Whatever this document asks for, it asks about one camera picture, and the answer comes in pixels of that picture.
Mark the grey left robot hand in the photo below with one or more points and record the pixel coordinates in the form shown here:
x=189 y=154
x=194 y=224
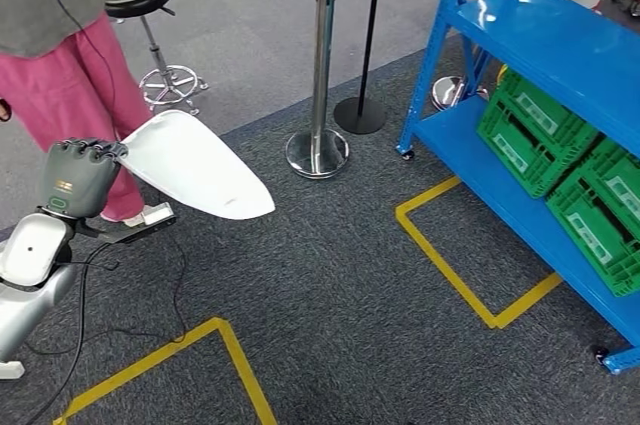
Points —
x=75 y=180

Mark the white plastic car part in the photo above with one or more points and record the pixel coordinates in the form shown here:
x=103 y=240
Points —
x=200 y=164

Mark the blue metal shelf rack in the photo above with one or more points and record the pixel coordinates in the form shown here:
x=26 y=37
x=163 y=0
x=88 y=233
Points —
x=550 y=44

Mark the person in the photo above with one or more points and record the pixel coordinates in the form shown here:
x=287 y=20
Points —
x=75 y=77

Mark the yellow floor tape square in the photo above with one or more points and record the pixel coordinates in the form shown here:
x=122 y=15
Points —
x=150 y=364

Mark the black pole stand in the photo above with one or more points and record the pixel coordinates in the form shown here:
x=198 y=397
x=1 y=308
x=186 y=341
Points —
x=360 y=116

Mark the green plastic crate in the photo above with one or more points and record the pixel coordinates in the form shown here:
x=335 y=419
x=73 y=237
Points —
x=560 y=200
x=564 y=157

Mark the chrome stanchion post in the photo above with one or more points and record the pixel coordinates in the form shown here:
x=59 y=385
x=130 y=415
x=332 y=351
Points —
x=322 y=77
x=447 y=94

